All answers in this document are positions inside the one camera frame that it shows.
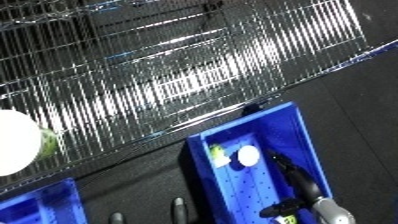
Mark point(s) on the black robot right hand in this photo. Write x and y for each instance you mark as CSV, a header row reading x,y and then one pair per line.
x,y
299,181

